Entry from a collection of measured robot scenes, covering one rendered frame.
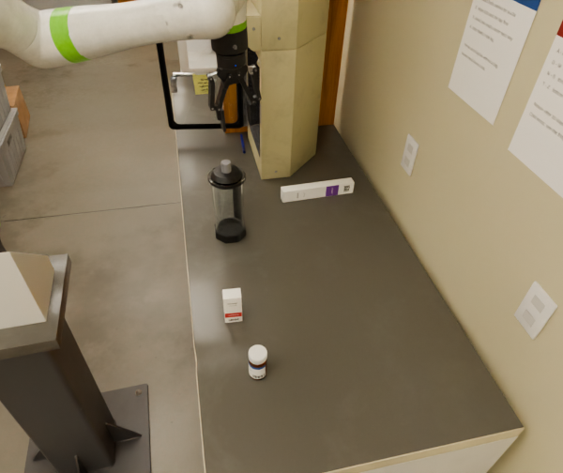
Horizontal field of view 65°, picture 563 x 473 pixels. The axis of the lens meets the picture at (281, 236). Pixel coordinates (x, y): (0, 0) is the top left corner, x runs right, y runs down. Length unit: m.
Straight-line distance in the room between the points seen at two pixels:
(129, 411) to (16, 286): 1.09
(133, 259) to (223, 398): 1.81
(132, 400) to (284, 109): 1.42
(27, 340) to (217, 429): 0.54
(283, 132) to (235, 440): 1.00
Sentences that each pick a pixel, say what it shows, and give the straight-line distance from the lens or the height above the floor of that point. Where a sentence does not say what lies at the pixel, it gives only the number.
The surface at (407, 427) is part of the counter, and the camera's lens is 1.09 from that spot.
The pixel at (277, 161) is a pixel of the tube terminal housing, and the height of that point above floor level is 1.01.
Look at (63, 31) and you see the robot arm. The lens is 1.16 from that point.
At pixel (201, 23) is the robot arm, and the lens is 1.01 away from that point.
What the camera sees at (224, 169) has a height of 1.19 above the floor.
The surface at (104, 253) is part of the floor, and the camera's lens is 2.87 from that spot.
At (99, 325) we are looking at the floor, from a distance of 2.51.
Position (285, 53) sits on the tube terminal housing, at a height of 1.40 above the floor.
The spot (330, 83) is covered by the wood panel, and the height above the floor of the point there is 1.13.
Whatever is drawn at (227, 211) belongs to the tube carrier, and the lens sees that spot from 1.32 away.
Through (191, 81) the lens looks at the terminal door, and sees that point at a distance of 1.82.
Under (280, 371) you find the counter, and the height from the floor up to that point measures 0.94.
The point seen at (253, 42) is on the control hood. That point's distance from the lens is 1.44.
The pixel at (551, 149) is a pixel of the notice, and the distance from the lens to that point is 1.01.
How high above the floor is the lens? 1.89
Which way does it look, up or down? 42 degrees down
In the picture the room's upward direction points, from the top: 2 degrees clockwise
